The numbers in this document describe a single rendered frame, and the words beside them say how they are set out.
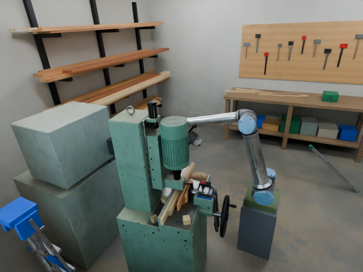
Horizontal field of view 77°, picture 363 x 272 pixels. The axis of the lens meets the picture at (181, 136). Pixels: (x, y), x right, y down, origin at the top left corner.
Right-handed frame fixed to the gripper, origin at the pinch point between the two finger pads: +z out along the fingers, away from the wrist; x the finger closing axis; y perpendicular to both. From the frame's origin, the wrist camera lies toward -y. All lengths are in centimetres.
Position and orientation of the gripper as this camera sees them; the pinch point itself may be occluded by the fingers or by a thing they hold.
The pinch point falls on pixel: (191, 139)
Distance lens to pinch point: 157.0
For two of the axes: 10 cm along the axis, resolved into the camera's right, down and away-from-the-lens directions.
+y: 6.2, -7.8, 1.3
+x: 7.8, 6.3, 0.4
